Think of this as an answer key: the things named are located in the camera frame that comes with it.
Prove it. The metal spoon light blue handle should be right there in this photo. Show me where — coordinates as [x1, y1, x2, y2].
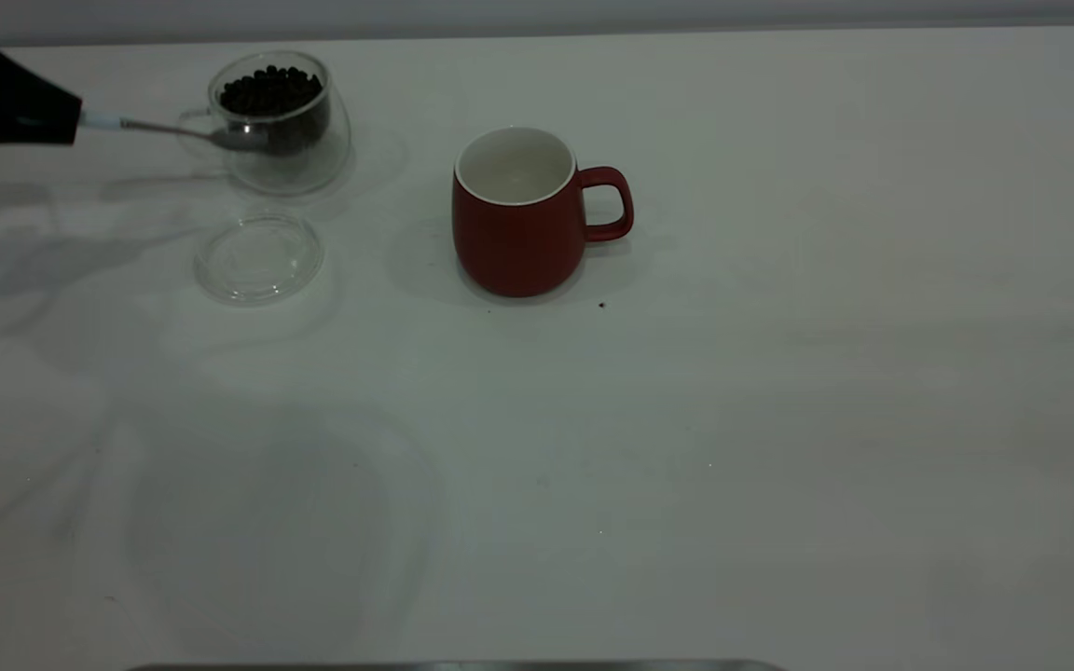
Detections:
[78, 112, 269, 153]

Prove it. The red ceramic mug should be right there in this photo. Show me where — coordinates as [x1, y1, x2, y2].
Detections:
[451, 126, 635, 299]

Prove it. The coffee beans pile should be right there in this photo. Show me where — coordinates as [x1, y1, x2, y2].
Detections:
[218, 65, 331, 155]

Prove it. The clear round glass lid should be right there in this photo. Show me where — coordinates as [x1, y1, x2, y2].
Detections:
[194, 212, 325, 306]

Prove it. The clear double-walled glass cup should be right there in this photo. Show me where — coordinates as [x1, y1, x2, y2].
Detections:
[178, 49, 352, 197]

